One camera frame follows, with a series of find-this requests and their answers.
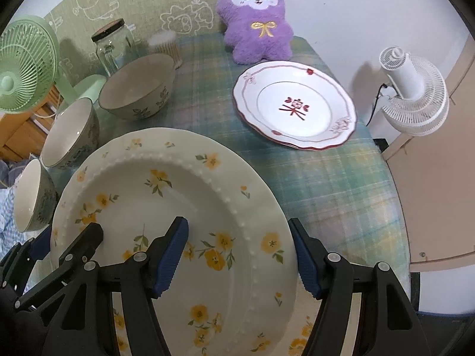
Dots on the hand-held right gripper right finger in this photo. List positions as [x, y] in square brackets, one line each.
[307, 263]

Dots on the blue checked blanket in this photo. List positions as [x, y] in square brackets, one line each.
[5, 207]

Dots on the small floral ceramic bowl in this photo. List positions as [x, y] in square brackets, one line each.
[29, 196]

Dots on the red trim white plate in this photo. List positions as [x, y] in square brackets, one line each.
[274, 100]

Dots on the purple plush rabbit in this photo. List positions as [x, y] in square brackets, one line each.
[256, 33]

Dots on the yellow floral white plate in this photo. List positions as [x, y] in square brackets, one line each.
[119, 326]
[148, 207]

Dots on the green blue plaid tablecloth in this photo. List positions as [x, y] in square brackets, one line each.
[315, 185]

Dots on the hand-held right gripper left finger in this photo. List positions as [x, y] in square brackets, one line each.
[171, 256]

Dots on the clear cotton swab container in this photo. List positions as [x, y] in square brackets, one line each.
[163, 44]

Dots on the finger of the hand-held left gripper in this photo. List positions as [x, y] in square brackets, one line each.
[87, 239]
[40, 246]

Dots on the white circulator fan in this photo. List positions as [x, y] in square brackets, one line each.
[404, 78]

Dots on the green desk fan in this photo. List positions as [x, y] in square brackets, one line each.
[22, 63]

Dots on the medium floral ceramic bowl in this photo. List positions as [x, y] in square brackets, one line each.
[66, 133]

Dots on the glass jar with dark lid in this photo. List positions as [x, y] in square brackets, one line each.
[111, 50]

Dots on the beige wooden board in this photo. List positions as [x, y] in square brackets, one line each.
[438, 193]

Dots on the large floral ceramic bowl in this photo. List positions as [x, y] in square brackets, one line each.
[148, 104]

